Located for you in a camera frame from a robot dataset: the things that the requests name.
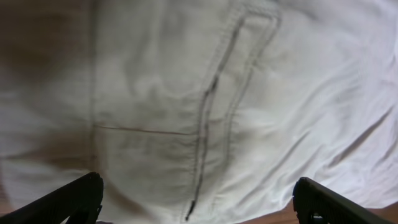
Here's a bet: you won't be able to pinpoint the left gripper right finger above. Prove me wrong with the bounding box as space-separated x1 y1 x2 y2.
292 177 392 224

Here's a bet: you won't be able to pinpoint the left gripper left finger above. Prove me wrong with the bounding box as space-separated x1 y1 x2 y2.
1 172 104 224

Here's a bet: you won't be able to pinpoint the beige cotton shorts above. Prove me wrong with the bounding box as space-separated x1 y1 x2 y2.
1 0 397 223

